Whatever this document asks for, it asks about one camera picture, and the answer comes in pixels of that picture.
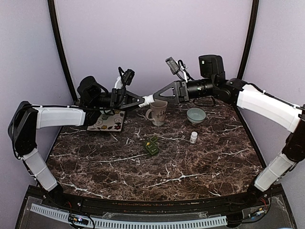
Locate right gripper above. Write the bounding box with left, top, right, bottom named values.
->
left=154, top=77, right=216, bottom=104

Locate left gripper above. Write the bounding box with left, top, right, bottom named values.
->
left=92, top=88, right=147, bottom=111

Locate white pill bottle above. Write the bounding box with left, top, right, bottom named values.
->
left=190, top=131, right=198, bottom=144
left=139, top=94, right=155, bottom=107

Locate green weekly pill organizer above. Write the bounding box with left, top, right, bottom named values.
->
left=143, top=135, right=160, bottom=156

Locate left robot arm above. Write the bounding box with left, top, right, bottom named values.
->
left=8, top=76, right=145, bottom=208

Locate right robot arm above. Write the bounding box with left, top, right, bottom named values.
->
left=153, top=55, right=305, bottom=207

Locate cream ceramic mug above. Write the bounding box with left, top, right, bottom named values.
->
left=145, top=100, right=168, bottom=126

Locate floral square plate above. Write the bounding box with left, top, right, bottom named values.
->
left=87, top=110, right=126, bottom=132

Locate teal bowl right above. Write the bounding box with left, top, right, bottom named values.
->
left=186, top=107, right=206, bottom=124

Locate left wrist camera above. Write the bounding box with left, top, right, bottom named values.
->
left=114, top=67, right=135, bottom=89

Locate left black frame post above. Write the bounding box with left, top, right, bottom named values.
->
left=47, top=0, right=78, bottom=102

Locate black frame post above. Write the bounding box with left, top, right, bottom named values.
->
left=237, top=0, right=259, bottom=80
left=47, top=0, right=78, bottom=102

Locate right black frame post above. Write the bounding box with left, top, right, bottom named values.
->
left=237, top=0, right=259, bottom=80

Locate black front rail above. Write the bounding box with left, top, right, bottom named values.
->
left=45, top=191, right=272, bottom=215

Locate white slotted cable duct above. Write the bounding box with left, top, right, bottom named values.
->
left=30, top=203, right=228, bottom=229

